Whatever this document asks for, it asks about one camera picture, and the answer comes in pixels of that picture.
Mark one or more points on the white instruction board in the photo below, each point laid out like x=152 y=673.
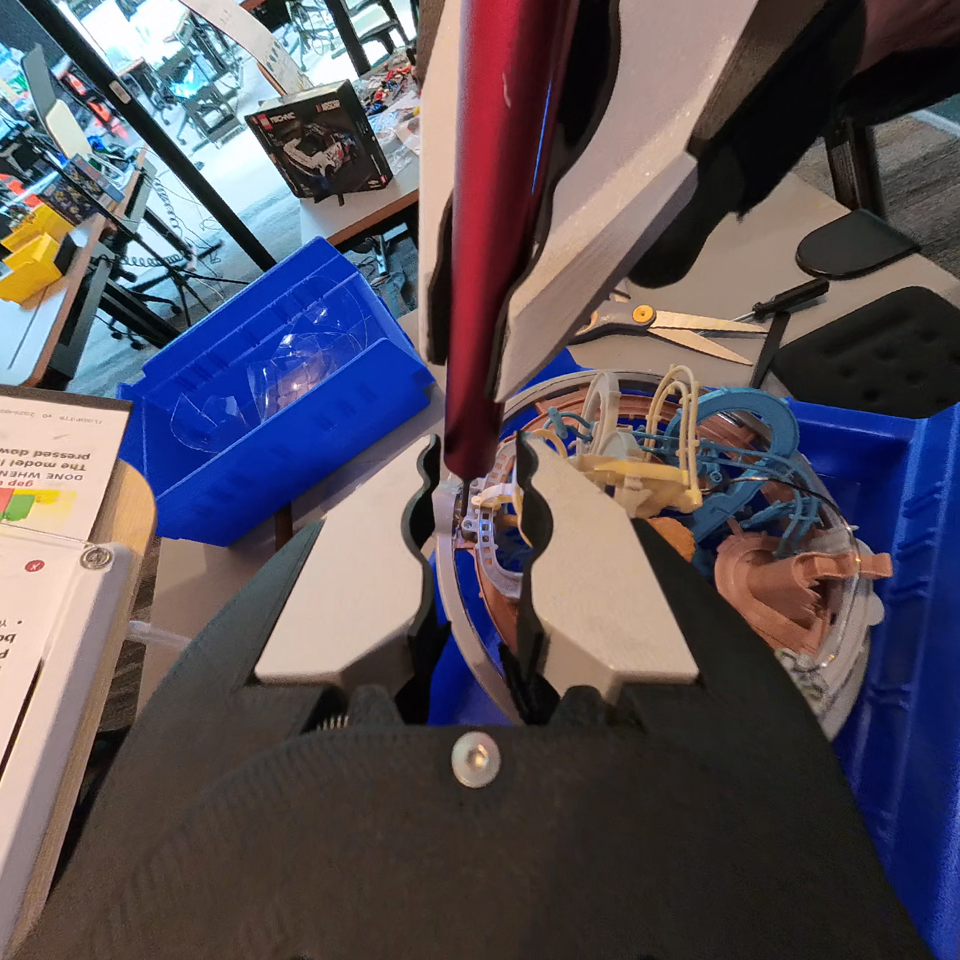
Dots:
x=127 y=525

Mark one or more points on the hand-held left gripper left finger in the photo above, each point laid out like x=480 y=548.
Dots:
x=345 y=592

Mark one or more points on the brown wooden post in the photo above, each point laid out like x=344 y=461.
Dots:
x=283 y=529

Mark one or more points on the black perforated pad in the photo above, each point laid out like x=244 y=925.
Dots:
x=877 y=352

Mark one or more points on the red electric screwdriver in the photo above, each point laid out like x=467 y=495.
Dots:
x=495 y=225

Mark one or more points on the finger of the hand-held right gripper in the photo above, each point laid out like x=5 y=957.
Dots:
x=660 y=75
x=439 y=112

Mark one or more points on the grey background desk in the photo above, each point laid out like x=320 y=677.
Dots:
x=30 y=337

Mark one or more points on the grey orange scissors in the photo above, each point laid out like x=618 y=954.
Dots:
x=705 y=330

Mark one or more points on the printed instruction sheet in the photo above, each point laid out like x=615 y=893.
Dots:
x=60 y=450

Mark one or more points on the black chair armrest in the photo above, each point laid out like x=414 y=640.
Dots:
x=855 y=247

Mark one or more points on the small black screwdriver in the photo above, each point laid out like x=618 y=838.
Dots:
x=795 y=292

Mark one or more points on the yellow storage bin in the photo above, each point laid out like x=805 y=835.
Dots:
x=30 y=221
x=37 y=270

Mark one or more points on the blue storage bin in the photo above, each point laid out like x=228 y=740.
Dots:
x=915 y=600
x=225 y=495

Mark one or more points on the clear maze ball toy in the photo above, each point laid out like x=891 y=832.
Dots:
x=750 y=585

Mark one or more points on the black metal frame post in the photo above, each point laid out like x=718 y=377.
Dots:
x=150 y=127

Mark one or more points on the black toy car box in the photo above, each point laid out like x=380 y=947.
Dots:
x=322 y=142

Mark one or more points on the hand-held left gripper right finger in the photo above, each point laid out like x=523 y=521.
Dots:
x=600 y=592

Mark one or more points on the black tool bit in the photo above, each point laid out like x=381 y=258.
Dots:
x=769 y=349

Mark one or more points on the pile of small toy parts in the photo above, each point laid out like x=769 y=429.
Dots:
x=390 y=105

